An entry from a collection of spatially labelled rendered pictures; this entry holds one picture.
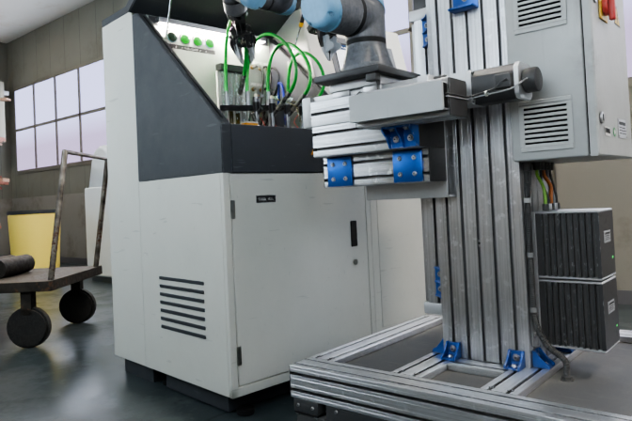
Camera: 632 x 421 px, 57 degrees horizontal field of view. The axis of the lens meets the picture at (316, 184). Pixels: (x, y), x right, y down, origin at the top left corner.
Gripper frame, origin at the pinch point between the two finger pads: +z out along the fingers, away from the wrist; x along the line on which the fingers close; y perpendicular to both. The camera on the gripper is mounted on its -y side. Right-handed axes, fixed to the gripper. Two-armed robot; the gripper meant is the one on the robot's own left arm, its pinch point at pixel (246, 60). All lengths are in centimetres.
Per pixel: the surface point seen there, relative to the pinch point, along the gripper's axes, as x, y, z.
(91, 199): -152, -258, 260
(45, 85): -229, -563, 300
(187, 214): -34, 38, 31
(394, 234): 42, 36, 75
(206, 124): -19.7, 27.1, 3.8
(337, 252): 14, 49, 60
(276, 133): 2.7, 27.7, 14.6
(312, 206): 9, 40, 41
